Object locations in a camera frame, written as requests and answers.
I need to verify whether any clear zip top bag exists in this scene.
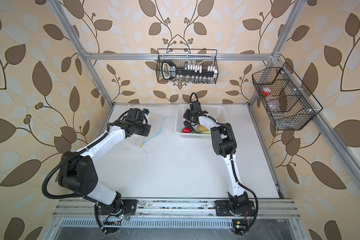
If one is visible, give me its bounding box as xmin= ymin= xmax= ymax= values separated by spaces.
xmin=131 ymin=116 xmax=167 ymax=149

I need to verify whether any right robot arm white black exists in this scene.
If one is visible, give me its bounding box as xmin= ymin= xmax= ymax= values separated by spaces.
xmin=184 ymin=100 xmax=259 ymax=236

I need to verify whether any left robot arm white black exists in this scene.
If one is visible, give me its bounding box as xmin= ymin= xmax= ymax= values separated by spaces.
xmin=42 ymin=115 xmax=151 ymax=234

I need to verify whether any dark toy eggplant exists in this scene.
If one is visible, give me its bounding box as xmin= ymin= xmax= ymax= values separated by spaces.
xmin=184 ymin=121 xmax=197 ymax=133

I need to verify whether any red toy tomato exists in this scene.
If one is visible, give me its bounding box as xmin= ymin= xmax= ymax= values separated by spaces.
xmin=182 ymin=128 xmax=192 ymax=133

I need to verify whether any yellow toy potato lower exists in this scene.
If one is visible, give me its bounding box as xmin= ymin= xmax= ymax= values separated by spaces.
xmin=197 ymin=125 xmax=208 ymax=133

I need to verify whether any white plastic basket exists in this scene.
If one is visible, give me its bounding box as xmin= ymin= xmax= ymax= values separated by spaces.
xmin=174 ymin=104 xmax=227 ymax=139

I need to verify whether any red capped clear bottle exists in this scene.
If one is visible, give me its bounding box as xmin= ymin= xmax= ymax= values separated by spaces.
xmin=262 ymin=88 xmax=278 ymax=103

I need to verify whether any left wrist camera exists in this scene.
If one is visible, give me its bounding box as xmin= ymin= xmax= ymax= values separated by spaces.
xmin=126 ymin=108 xmax=150 ymax=123

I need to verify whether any black tool with handle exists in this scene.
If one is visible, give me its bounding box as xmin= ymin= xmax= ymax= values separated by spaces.
xmin=158 ymin=60 xmax=219 ymax=80

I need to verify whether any black wire basket back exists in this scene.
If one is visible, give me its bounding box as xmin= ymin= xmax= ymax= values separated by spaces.
xmin=156 ymin=48 xmax=219 ymax=85

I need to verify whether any black wire basket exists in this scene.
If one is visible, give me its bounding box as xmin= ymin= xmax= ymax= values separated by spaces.
xmin=156 ymin=48 xmax=219 ymax=85
xmin=252 ymin=63 xmax=323 ymax=131

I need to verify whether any black wire basket right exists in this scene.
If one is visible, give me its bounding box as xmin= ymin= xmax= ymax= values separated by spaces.
xmin=252 ymin=63 xmax=323 ymax=131

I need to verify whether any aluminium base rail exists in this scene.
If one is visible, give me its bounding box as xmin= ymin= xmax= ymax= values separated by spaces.
xmin=49 ymin=198 xmax=301 ymax=229

